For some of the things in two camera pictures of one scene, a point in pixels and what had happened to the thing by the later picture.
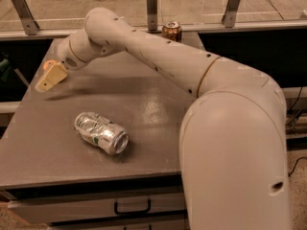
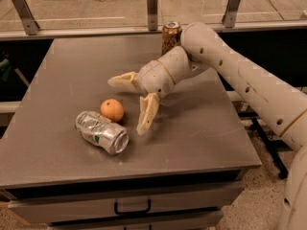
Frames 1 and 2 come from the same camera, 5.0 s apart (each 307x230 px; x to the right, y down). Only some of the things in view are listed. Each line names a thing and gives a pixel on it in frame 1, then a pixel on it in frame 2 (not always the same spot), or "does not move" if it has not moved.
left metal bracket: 23,11 does not move
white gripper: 66,56 -> 153,77
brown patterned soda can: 173,31 does not move
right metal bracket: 229,16 does not move
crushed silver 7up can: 102,131 does not move
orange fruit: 45,65 -> 112,109
